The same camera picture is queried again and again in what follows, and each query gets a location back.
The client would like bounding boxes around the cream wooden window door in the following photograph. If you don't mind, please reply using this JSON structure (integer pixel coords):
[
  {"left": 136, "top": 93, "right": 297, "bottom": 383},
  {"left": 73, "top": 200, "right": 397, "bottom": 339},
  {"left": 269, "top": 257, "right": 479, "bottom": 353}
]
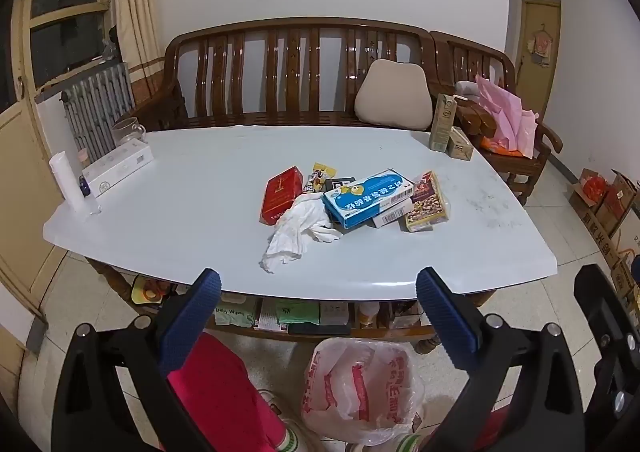
[{"left": 0, "top": 0, "right": 126, "bottom": 333}]

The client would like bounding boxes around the cream striped curtain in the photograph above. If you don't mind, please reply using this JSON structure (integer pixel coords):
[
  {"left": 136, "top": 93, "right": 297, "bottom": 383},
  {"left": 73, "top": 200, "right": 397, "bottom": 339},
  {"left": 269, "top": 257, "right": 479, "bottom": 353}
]
[{"left": 109, "top": 0, "right": 166, "bottom": 102}]

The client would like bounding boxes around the grey cloth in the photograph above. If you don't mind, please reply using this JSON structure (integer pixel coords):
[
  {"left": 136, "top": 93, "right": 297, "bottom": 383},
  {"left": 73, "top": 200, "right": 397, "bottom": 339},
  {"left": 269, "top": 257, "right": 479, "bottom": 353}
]
[{"left": 454, "top": 80, "right": 482, "bottom": 102}]

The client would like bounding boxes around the small beige carton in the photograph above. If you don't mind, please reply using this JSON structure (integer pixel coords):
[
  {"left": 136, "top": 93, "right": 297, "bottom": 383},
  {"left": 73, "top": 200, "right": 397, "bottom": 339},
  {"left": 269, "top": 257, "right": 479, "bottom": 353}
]
[{"left": 446, "top": 127, "right": 474, "bottom": 161}]

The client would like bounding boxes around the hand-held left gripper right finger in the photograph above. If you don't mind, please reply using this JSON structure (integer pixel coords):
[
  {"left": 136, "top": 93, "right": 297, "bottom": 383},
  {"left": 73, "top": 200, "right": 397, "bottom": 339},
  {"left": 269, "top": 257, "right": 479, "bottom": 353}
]
[{"left": 416, "top": 267, "right": 586, "bottom": 452}]

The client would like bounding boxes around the small cardboard box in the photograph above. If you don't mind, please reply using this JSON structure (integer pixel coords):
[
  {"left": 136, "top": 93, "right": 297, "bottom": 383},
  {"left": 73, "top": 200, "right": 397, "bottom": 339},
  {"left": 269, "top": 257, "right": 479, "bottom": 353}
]
[{"left": 611, "top": 257, "right": 640, "bottom": 305}]

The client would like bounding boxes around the white paper roll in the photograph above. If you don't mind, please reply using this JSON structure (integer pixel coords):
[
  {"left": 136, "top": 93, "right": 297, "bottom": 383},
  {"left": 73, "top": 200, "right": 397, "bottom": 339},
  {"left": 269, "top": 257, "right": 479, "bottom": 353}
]
[{"left": 48, "top": 153, "right": 87, "bottom": 215}]

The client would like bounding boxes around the colourful toy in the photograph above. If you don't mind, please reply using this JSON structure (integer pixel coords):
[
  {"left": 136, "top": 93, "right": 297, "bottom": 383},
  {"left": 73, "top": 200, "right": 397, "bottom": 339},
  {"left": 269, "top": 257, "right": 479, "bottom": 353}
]
[{"left": 131, "top": 276, "right": 176, "bottom": 305}]

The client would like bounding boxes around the grey radiator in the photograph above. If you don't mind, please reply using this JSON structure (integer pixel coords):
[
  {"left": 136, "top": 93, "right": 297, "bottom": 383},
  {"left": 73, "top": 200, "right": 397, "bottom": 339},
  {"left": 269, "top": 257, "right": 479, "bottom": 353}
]
[{"left": 61, "top": 62, "right": 137, "bottom": 163}]

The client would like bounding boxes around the long white box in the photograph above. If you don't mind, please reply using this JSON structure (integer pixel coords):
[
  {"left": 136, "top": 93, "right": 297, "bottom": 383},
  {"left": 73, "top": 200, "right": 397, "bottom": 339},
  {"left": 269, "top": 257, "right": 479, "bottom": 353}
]
[{"left": 81, "top": 140, "right": 154, "bottom": 197}]

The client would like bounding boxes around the person's left leg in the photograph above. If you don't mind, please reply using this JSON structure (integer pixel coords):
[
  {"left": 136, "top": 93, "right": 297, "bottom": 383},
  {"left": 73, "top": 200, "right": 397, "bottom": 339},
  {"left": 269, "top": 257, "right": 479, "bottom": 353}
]
[{"left": 167, "top": 332, "right": 301, "bottom": 452}]

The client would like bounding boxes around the red box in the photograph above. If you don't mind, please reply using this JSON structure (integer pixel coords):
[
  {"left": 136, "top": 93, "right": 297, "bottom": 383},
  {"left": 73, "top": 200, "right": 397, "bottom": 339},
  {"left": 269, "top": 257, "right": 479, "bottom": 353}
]
[{"left": 259, "top": 166, "right": 304, "bottom": 225}]

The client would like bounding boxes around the orange cloth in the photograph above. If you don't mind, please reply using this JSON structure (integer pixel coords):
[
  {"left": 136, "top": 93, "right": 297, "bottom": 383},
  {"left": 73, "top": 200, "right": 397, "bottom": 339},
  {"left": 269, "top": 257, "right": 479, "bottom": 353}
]
[{"left": 480, "top": 134, "right": 521, "bottom": 155}]

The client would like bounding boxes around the door hanging ornament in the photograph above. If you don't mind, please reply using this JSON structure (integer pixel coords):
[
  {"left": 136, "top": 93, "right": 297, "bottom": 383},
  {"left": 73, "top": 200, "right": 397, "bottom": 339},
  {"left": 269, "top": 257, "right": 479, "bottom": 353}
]
[{"left": 529, "top": 24, "right": 553, "bottom": 67}]

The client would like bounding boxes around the brown wooden bench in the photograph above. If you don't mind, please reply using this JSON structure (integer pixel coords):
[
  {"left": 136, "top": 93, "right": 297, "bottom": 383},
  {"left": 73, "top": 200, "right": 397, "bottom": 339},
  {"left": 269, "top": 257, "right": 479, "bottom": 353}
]
[{"left": 135, "top": 18, "right": 441, "bottom": 133}]

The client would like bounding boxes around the green packet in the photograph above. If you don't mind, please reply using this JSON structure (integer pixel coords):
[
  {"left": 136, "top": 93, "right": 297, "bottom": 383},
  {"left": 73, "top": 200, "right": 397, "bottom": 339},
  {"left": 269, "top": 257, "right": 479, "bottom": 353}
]
[{"left": 275, "top": 302, "right": 321, "bottom": 325}]

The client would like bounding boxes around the pink plastic bag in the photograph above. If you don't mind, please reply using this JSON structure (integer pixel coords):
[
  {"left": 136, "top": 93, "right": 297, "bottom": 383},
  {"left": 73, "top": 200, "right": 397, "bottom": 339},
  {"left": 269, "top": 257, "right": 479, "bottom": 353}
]
[{"left": 475, "top": 74, "right": 538, "bottom": 159}]

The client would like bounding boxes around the white red printed plastic bag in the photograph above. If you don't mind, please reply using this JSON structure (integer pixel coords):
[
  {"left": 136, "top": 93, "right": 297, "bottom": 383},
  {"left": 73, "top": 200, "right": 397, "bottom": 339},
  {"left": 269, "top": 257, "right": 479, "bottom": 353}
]
[{"left": 301, "top": 338, "right": 426, "bottom": 447}]

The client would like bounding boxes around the beige shelf box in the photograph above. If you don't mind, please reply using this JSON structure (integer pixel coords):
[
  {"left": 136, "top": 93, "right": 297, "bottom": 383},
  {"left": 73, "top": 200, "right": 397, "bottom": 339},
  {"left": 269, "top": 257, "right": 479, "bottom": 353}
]
[{"left": 320, "top": 303, "right": 351, "bottom": 326}]

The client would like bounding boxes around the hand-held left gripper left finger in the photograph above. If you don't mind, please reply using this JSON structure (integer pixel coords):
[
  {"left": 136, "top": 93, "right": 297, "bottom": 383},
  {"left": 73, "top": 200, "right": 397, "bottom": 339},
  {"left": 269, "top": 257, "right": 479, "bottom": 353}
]
[{"left": 50, "top": 268, "right": 223, "bottom": 452}]

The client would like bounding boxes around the white topped wooden table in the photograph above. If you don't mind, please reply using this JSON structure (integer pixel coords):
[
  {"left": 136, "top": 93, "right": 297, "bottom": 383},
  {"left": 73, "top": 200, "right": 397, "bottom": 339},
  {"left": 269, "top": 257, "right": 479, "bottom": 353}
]
[{"left": 42, "top": 124, "right": 558, "bottom": 355}]

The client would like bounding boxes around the brown wooden armchair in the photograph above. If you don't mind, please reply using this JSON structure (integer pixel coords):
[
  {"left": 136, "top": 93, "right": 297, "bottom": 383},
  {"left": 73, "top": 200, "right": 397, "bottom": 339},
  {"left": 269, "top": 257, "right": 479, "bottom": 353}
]
[{"left": 430, "top": 30, "right": 565, "bottom": 207}]

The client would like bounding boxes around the printed cardboard box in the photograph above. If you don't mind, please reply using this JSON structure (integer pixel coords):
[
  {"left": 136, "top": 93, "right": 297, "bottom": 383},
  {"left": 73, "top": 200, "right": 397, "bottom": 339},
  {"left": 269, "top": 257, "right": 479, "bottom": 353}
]
[{"left": 592, "top": 172, "right": 640, "bottom": 273}]

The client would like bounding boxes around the dark flat book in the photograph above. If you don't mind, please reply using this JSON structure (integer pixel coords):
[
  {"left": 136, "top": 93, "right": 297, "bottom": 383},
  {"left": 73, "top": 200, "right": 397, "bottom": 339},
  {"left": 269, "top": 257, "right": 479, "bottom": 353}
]
[{"left": 289, "top": 323, "right": 351, "bottom": 337}]

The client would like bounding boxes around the yellow snack wrapper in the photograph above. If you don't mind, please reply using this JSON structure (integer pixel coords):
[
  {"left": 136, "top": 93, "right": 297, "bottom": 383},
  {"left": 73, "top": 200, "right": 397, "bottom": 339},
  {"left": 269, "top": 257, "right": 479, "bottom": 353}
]
[{"left": 302, "top": 163, "right": 335, "bottom": 195}]

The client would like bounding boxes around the yellow door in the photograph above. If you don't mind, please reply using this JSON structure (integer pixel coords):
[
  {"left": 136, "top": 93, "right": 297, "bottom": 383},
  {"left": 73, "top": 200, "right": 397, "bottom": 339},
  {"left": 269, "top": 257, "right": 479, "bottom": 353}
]
[{"left": 515, "top": 0, "right": 562, "bottom": 123}]

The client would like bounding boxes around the small clear bottle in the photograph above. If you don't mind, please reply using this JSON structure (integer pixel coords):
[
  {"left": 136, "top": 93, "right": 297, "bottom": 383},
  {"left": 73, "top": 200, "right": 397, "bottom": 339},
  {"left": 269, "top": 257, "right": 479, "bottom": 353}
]
[{"left": 80, "top": 175, "right": 102, "bottom": 216}]

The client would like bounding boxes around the beige cushion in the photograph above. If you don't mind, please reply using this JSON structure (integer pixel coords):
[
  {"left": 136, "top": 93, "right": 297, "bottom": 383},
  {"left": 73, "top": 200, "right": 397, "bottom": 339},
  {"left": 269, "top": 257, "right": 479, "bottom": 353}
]
[{"left": 354, "top": 59, "right": 434, "bottom": 130}]

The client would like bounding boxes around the blue medicine box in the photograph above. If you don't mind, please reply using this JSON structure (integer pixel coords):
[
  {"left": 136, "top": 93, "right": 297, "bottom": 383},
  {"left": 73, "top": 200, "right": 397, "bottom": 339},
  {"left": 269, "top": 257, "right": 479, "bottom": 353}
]
[{"left": 321, "top": 170, "right": 416, "bottom": 230}]

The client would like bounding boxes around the baby wipes pack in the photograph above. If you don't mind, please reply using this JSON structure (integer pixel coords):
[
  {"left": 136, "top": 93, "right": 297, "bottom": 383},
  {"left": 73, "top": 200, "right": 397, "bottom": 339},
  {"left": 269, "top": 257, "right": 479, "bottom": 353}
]
[{"left": 215, "top": 299, "right": 261, "bottom": 327}]

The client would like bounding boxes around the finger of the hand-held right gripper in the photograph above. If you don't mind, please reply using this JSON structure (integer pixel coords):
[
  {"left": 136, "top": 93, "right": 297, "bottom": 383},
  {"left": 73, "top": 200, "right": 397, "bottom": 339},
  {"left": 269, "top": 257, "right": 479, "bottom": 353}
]
[{"left": 574, "top": 263, "right": 640, "bottom": 433}]

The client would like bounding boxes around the clear glass mug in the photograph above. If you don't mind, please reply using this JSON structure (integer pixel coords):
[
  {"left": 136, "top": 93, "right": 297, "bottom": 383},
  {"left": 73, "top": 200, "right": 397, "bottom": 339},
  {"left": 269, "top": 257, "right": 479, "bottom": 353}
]
[{"left": 111, "top": 118, "right": 147, "bottom": 149}]

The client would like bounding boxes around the open cardboard box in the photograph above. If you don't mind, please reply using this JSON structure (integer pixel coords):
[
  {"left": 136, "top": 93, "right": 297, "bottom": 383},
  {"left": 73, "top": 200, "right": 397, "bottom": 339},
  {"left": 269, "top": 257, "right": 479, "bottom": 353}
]
[{"left": 567, "top": 169, "right": 617, "bottom": 219}]

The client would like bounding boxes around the white tissue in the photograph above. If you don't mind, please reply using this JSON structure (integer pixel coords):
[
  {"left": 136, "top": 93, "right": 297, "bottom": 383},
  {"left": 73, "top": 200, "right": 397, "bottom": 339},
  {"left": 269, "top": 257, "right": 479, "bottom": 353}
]
[{"left": 258, "top": 192, "right": 343, "bottom": 274}]

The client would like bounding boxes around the nut snack packet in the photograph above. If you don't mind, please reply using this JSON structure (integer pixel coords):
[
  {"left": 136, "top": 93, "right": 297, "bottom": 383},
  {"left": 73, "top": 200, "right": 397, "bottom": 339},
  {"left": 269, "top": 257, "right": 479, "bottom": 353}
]
[{"left": 404, "top": 171, "right": 451, "bottom": 233}]

